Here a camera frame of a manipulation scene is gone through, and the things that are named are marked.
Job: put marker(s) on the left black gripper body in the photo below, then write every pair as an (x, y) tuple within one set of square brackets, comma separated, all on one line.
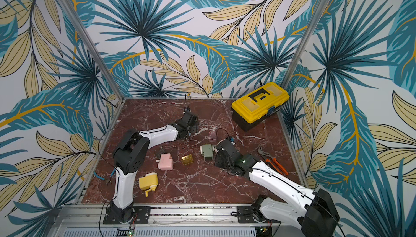
[(193, 128)]

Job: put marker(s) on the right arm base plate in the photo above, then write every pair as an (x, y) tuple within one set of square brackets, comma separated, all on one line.
[(250, 215)]

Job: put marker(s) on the clear pink tray back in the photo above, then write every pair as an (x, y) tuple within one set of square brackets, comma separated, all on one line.
[(212, 136)]

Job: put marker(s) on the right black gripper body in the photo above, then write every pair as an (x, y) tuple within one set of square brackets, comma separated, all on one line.
[(222, 154)]

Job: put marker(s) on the dark transparent tray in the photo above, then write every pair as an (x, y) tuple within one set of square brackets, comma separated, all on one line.
[(159, 153)]

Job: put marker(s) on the yellow transparent tray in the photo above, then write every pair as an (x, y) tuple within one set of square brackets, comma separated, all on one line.
[(188, 159)]

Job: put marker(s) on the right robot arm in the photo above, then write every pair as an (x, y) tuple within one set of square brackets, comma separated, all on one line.
[(313, 212)]

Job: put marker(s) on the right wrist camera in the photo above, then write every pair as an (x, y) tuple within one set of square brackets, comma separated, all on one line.
[(231, 139)]

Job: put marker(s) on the orange handled pliers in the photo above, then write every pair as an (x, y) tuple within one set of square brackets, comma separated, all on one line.
[(272, 162)]

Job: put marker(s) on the aluminium front rail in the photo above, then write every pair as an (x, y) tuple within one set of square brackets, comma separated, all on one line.
[(176, 220)]

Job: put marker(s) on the pink sharpener front left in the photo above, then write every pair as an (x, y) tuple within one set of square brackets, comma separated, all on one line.
[(165, 163)]

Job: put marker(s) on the yellow pencil sharpener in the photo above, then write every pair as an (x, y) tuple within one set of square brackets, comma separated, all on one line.
[(149, 183)]

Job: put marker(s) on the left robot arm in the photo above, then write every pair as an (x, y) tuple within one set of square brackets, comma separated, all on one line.
[(130, 155)]

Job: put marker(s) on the yellow black toolbox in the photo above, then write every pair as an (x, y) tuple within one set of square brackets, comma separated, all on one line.
[(250, 110)]

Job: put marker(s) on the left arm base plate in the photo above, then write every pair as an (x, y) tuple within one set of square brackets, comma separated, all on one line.
[(137, 214)]

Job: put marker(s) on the green pencil sharpener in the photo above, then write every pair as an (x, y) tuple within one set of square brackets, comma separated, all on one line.
[(206, 151)]

